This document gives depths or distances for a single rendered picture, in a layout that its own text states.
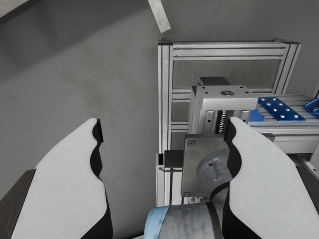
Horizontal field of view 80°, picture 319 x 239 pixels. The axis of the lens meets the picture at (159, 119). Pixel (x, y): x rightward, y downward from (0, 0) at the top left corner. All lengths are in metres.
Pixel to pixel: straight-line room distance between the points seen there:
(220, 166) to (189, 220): 0.15
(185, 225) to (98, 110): 1.39
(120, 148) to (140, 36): 1.00
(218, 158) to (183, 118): 0.94
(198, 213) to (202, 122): 0.23
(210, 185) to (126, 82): 1.17
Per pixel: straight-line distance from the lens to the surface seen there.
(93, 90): 1.61
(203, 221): 0.41
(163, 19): 0.60
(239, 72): 1.37
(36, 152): 2.19
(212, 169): 0.51
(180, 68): 1.26
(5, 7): 0.87
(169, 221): 0.41
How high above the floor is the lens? 1.42
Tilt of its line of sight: 60 degrees down
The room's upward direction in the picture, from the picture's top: 179 degrees clockwise
